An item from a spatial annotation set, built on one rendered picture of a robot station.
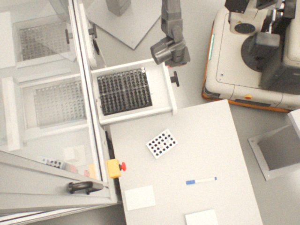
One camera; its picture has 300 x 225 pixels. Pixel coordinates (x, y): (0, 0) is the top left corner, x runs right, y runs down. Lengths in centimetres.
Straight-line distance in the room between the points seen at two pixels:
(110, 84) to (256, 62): 111
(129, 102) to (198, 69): 112
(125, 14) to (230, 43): 85
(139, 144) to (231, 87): 85
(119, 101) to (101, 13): 132
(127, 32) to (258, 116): 115
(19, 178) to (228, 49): 190
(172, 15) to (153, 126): 60
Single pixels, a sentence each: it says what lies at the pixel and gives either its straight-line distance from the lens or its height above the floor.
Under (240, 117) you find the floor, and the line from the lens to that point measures 242.
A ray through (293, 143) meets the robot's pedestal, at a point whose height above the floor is 54.
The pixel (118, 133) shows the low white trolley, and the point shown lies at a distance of 157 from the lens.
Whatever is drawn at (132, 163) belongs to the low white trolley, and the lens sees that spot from 154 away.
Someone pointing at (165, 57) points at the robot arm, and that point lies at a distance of 121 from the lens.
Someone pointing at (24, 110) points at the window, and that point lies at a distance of 65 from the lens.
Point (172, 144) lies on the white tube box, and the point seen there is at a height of 80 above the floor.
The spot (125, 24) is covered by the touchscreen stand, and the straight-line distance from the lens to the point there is 261.
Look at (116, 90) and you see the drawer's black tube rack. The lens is 148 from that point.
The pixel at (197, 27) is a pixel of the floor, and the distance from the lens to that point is 263.
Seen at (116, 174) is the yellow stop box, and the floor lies 91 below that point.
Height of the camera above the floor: 229
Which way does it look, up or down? 75 degrees down
